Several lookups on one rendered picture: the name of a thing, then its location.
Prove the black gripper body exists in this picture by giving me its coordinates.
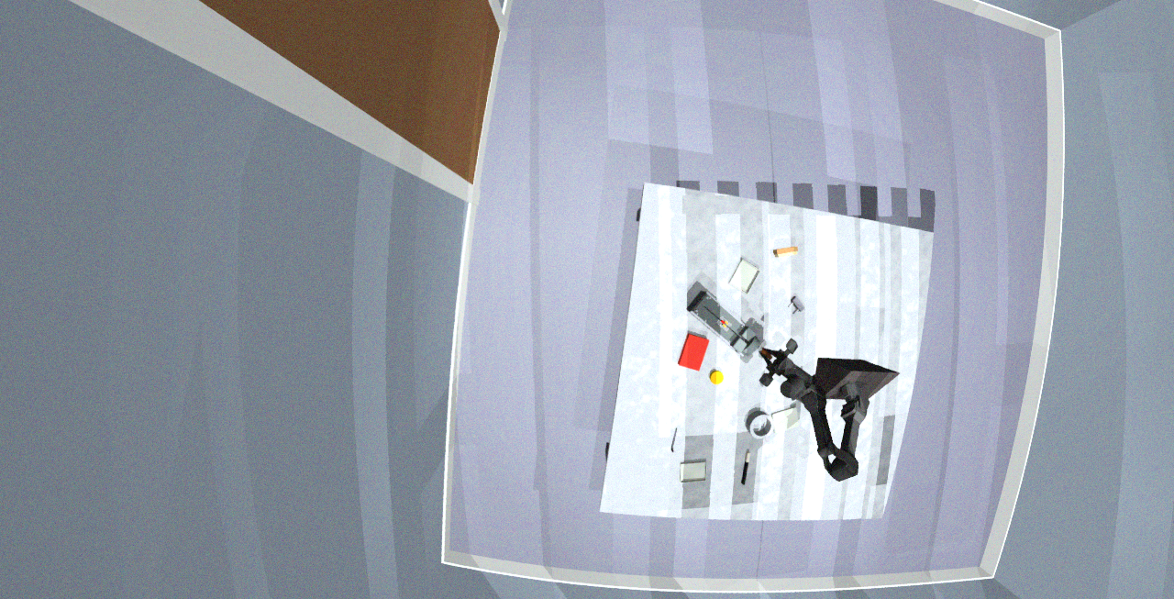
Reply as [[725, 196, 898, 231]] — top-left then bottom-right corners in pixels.
[[760, 338, 799, 386]]

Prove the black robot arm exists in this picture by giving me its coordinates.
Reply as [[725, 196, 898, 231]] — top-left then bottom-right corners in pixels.
[[772, 354, 870, 482]]

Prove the red rectangular block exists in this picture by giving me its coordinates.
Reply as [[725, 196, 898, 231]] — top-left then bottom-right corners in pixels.
[[679, 334, 709, 371]]

